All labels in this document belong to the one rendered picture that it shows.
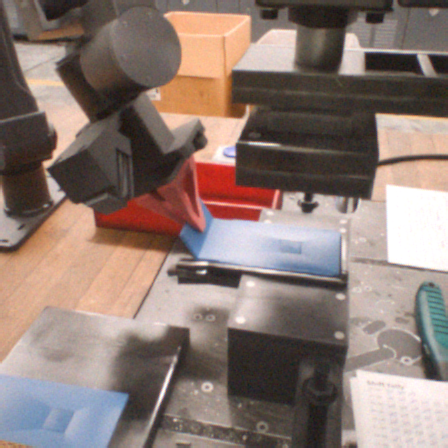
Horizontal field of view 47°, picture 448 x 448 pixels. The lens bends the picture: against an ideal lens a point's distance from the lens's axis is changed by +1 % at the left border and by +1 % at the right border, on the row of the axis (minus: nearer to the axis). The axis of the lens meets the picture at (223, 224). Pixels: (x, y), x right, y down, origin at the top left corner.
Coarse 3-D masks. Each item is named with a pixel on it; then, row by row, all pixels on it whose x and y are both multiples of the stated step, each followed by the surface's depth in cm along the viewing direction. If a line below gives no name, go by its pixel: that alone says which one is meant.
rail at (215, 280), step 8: (208, 264) 49; (216, 264) 49; (224, 264) 49; (208, 272) 49; (216, 272) 49; (232, 272) 49; (240, 272) 48; (248, 272) 48; (256, 272) 48; (264, 272) 48; (272, 272) 48; (280, 272) 48; (288, 272) 48; (208, 280) 50; (216, 280) 50; (224, 280) 49; (232, 280) 49; (296, 280) 47; (304, 280) 47; (312, 280) 47; (320, 280) 47; (328, 280) 47; (336, 280) 47; (344, 280) 47
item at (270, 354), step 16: (240, 352) 44; (256, 352) 43; (272, 352) 43; (288, 352) 42; (304, 352) 42; (320, 352) 42; (240, 368) 45; (256, 368) 44; (272, 368) 44; (288, 368) 43; (240, 384) 46; (256, 384) 45; (272, 384) 45; (288, 384) 44; (272, 400) 46; (288, 400) 46
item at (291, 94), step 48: (288, 48) 42; (336, 48) 37; (240, 96) 38; (288, 96) 37; (336, 96) 36; (384, 96) 36; (432, 96) 35; (240, 144) 36; (288, 144) 36; (336, 144) 36; (336, 192) 36
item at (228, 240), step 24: (192, 240) 50; (216, 240) 52; (240, 240) 52; (264, 240) 52; (312, 240) 52; (336, 240) 52; (264, 264) 49; (288, 264) 49; (312, 264) 49; (336, 264) 49
